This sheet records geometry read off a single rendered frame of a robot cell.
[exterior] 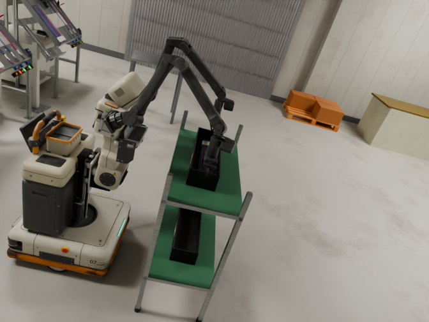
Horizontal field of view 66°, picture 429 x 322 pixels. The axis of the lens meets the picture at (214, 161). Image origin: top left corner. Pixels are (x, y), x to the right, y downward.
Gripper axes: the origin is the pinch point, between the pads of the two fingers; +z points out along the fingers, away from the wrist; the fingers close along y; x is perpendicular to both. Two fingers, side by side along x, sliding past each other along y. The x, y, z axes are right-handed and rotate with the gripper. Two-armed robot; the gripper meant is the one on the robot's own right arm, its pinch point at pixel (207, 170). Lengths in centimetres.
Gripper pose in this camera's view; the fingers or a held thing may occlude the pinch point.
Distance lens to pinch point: 175.1
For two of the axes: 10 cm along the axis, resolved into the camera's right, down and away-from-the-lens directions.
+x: -9.7, -2.3, -1.0
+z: -2.5, 8.5, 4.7
